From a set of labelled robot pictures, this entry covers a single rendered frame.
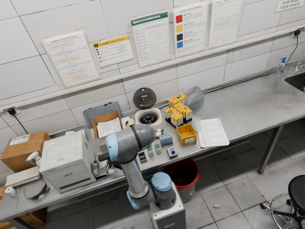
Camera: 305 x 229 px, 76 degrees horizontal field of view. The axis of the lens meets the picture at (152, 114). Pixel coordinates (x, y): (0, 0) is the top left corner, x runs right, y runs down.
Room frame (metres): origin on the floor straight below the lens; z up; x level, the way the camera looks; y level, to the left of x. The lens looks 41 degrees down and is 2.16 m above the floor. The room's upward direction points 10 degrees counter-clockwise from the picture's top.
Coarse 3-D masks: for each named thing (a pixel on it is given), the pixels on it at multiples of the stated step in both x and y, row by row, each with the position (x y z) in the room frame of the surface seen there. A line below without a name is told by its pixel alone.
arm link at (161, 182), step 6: (156, 174) 0.63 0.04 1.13; (162, 174) 0.62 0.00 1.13; (150, 180) 0.61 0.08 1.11; (156, 180) 0.59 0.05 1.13; (162, 180) 0.58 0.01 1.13; (168, 180) 0.58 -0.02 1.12; (150, 186) 0.57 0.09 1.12; (156, 186) 0.55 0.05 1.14; (162, 186) 0.55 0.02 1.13; (168, 186) 0.55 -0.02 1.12; (156, 192) 0.53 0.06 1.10; (162, 192) 0.53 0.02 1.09; (168, 192) 0.54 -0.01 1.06; (156, 198) 0.52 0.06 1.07; (162, 198) 0.53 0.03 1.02
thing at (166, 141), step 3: (162, 135) 1.06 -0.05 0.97; (168, 135) 1.05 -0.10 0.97; (171, 135) 1.04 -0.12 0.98; (159, 138) 1.06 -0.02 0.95; (162, 138) 1.03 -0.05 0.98; (165, 138) 1.03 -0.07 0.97; (168, 138) 1.03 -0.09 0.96; (171, 138) 1.03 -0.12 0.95; (162, 141) 1.03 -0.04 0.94; (165, 141) 1.03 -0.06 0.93; (168, 141) 1.03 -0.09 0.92; (171, 141) 1.03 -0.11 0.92; (162, 144) 1.03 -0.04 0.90; (165, 144) 1.03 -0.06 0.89; (168, 144) 1.03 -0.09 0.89; (171, 144) 1.03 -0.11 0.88; (162, 147) 1.01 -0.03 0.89; (165, 147) 1.01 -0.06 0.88
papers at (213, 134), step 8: (208, 120) 1.22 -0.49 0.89; (216, 120) 1.20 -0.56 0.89; (208, 128) 1.13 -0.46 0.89; (216, 128) 1.11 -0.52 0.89; (200, 136) 1.05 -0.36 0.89; (208, 136) 1.04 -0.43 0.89; (216, 136) 1.02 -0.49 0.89; (224, 136) 1.01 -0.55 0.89; (200, 144) 0.97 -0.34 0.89; (208, 144) 0.95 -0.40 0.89; (216, 144) 0.94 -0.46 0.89; (224, 144) 0.93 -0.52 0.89
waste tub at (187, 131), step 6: (180, 126) 1.13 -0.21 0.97; (186, 126) 1.13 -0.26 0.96; (192, 126) 1.10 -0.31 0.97; (180, 132) 1.12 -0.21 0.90; (186, 132) 1.13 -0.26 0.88; (192, 132) 1.09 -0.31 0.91; (180, 138) 1.02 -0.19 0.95; (186, 138) 1.00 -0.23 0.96; (192, 138) 1.00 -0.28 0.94; (186, 144) 1.00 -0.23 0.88
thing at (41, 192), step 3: (45, 183) 0.85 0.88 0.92; (45, 186) 0.83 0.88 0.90; (24, 189) 0.85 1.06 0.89; (42, 189) 0.80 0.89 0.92; (45, 189) 0.82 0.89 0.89; (24, 192) 0.82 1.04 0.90; (39, 192) 0.78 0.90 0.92; (42, 192) 0.79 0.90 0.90; (36, 195) 0.77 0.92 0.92; (39, 195) 0.77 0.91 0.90; (27, 198) 0.76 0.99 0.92; (30, 198) 0.76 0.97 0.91; (33, 198) 0.76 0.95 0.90; (36, 198) 0.76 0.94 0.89
